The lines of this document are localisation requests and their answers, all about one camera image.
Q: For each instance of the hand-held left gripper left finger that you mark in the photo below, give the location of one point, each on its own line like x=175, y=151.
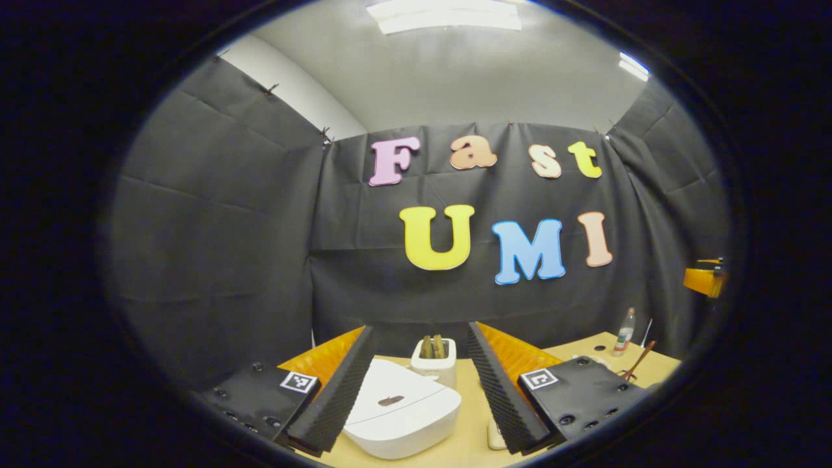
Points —
x=335, y=396

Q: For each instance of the white rice cooker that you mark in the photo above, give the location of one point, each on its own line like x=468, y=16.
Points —
x=403, y=416

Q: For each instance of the white toaster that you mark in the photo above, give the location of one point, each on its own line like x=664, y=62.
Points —
x=435, y=370

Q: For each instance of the cream square box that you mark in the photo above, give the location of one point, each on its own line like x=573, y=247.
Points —
x=496, y=437

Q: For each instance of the brown wooden spoon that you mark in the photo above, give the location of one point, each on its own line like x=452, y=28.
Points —
x=640, y=361

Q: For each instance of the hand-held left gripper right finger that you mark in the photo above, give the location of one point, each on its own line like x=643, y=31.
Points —
x=500, y=396

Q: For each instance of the large ceiling light panel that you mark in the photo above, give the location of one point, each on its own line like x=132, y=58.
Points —
x=445, y=14

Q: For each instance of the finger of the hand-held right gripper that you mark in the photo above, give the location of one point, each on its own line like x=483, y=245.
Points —
x=702, y=279

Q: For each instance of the small ceiling light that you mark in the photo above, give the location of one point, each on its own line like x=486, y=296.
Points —
x=634, y=66

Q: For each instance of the brown bread slice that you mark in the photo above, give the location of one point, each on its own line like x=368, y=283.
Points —
x=426, y=347
x=439, y=346

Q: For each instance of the clear bottle with red label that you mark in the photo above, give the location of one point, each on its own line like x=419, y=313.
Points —
x=624, y=335

